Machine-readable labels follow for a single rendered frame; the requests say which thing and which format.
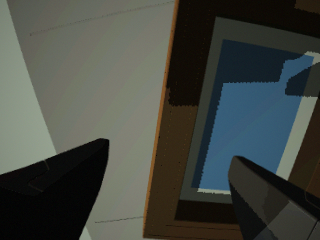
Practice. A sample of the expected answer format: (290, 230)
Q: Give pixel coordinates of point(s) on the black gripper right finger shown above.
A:
(267, 207)

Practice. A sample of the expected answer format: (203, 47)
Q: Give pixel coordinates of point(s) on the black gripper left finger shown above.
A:
(51, 200)

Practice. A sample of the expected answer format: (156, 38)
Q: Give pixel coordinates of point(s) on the brown rectangular picture frame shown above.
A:
(241, 78)

